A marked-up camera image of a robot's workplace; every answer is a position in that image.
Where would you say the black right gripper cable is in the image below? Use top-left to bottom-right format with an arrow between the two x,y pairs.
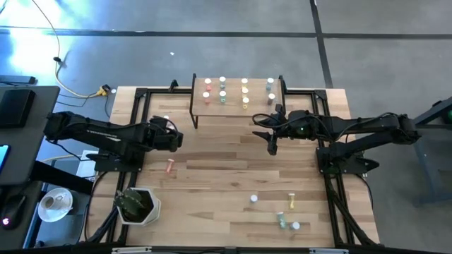
251,112 -> 294,128

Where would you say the black computer mouse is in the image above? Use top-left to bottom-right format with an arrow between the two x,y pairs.
0,193 -> 28,232

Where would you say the black desk bar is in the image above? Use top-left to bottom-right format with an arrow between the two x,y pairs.
31,160 -> 95,195

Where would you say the phone with lit screen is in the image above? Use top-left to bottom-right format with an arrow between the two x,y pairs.
0,144 -> 11,174

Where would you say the dark flat bar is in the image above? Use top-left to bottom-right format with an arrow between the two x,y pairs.
0,74 -> 37,86

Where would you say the wooden shelf black frame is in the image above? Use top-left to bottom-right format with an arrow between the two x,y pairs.
189,73 -> 287,130

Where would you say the white coffee cup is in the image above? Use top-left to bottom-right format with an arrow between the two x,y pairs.
42,193 -> 68,212

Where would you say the white cup on saucer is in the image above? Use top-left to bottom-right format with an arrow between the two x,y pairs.
37,187 -> 74,224

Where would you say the yellow cable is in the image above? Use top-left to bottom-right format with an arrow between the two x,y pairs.
31,0 -> 103,99
41,154 -> 85,164

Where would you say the black floor cable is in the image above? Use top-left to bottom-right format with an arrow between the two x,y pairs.
52,56 -> 112,119

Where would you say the succulent in white hexagonal pot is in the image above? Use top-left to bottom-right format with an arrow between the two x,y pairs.
113,186 -> 162,226

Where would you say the dark grey desk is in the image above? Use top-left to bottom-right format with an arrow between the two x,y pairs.
0,85 -> 61,187

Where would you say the white paper sheet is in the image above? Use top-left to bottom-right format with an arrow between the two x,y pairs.
76,150 -> 99,179

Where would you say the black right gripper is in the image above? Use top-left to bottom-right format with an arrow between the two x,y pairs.
252,109 -> 314,142

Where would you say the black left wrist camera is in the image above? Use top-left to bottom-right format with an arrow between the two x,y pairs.
171,131 -> 184,153

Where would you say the silver metal bracket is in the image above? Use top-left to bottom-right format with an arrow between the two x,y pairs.
309,248 -> 350,254
112,246 -> 153,254

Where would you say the black rectangular pad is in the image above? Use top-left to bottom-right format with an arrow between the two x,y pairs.
0,88 -> 37,129

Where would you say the blue-grey metal stand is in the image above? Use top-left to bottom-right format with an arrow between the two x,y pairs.
405,95 -> 452,207

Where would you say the black floor tape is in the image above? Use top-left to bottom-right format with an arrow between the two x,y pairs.
309,0 -> 335,89
0,27 -> 452,40

